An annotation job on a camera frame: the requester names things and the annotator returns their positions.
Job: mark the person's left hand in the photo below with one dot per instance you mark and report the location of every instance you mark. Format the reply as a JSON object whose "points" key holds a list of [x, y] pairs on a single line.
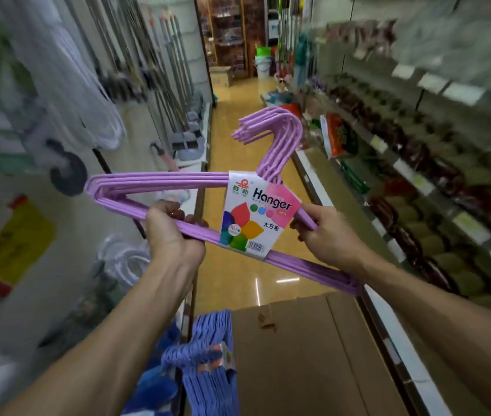
{"points": [[172, 242]]}

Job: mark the person's right hand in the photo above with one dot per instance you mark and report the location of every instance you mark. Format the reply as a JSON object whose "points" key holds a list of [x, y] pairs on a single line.
{"points": [[332, 242]]}

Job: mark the white display rack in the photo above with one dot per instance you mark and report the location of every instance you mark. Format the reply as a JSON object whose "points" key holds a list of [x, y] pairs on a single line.
{"points": [[76, 264]]}

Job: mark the grey store shelf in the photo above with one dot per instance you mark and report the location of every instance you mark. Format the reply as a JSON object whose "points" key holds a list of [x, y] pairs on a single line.
{"points": [[393, 342]]}

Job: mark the person's left forearm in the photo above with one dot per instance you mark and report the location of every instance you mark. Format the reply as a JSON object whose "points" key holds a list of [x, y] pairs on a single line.
{"points": [[98, 355]]}

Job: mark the person's right forearm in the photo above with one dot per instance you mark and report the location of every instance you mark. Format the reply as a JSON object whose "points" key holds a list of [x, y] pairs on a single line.
{"points": [[445, 333]]}

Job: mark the plastic wrapped toilet seat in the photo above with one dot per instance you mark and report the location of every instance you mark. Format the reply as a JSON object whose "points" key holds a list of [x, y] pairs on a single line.
{"points": [[126, 262]]}

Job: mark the pink plunger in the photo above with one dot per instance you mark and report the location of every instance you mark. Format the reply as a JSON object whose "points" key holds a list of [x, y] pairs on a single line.
{"points": [[165, 158]]}

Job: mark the row of grey dustpan sets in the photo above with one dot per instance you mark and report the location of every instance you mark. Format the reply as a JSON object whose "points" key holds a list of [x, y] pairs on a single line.
{"points": [[185, 138]]}

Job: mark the orange printed bag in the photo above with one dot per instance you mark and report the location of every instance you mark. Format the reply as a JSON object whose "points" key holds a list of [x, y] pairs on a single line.
{"points": [[336, 134]]}

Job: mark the row of brown wrapped packets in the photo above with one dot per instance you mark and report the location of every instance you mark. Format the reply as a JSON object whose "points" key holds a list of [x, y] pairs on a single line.
{"points": [[423, 177]]}

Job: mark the dark grey round disc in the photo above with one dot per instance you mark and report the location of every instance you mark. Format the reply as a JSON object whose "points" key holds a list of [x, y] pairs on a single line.
{"points": [[70, 173]]}

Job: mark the flattened brown cardboard box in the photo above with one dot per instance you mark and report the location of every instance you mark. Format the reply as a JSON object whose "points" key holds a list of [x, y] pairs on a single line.
{"points": [[306, 363]]}

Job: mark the blue printed bag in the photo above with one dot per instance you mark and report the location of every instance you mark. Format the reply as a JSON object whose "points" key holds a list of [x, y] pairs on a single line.
{"points": [[154, 385]]}

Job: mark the yellow red hanging tag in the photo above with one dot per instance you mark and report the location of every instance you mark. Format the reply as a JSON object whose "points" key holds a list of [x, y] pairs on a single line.
{"points": [[16, 242]]}

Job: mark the pile of colourful small goods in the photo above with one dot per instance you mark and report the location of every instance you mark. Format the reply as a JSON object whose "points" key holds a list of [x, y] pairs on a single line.
{"points": [[282, 93]]}

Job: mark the small brown cardboard box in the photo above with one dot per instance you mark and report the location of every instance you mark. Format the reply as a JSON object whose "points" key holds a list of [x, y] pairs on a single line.
{"points": [[221, 77]]}

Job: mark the hanging clear plastic bag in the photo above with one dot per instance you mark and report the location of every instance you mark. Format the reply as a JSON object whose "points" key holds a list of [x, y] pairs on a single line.
{"points": [[85, 90]]}

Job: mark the white bucket stack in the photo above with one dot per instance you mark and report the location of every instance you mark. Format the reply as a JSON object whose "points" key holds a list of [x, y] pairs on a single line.
{"points": [[263, 62]]}

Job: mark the pile of maroon packets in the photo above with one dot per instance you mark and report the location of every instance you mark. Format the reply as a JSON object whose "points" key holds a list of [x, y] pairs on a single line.
{"points": [[358, 36]]}

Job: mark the clear plastic wrapped goods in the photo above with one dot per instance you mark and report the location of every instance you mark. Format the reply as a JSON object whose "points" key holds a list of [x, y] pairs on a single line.
{"points": [[453, 43]]}

